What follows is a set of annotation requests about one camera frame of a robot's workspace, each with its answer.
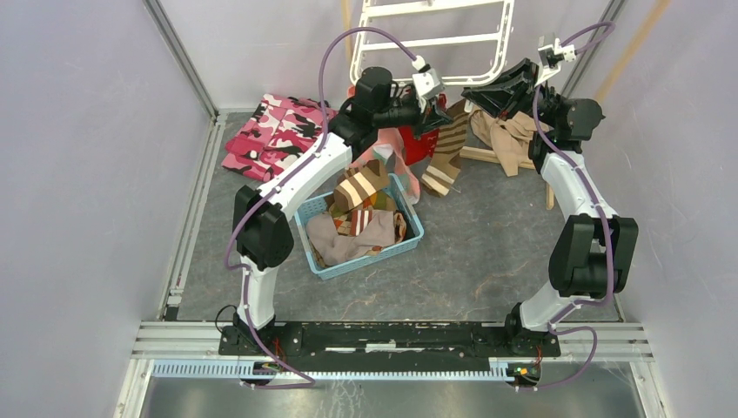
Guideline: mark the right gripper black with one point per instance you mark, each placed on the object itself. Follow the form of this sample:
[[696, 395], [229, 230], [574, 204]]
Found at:
[[511, 91]]

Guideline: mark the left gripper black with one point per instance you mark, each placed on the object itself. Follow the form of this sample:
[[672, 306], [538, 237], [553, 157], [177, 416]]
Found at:
[[431, 118]]

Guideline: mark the red sock white trim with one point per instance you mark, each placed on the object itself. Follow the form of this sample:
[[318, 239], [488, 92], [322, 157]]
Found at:
[[417, 149]]

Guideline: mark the brown striped sock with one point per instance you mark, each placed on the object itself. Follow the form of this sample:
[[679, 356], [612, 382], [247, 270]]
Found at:
[[359, 184], [444, 166]]

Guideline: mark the white clip hanger frame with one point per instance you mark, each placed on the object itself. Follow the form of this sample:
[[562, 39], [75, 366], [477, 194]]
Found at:
[[466, 41]]

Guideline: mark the pink sock green patches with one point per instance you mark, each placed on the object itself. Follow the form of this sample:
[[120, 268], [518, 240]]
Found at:
[[387, 144]]

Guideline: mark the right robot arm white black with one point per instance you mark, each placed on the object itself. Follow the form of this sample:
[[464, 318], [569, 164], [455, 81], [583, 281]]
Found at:
[[592, 257]]

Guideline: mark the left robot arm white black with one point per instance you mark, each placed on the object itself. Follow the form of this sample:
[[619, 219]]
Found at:
[[261, 233]]

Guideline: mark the wooden hanger stand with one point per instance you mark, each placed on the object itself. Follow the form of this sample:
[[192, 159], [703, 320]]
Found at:
[[356, 47]]

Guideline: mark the brown beige socks pile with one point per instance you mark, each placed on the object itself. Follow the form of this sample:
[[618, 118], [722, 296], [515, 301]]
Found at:
[[337, 236]]

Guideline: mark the beige cloth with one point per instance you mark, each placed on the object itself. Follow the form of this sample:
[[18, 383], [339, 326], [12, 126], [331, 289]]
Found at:
[[509, 139]]

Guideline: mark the blue plastic basket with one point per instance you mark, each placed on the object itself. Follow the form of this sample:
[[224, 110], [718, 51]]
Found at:
[[415, 232]]

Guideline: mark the pink camouflage cloth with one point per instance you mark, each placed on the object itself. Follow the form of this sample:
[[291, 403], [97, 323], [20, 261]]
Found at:
[[279, 131]]

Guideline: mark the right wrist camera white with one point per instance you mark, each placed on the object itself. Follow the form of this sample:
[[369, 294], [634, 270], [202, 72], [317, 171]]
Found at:
[[552, 54]]

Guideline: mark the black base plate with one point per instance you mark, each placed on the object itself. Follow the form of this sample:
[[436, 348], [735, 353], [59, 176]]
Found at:
[[385, 346]]

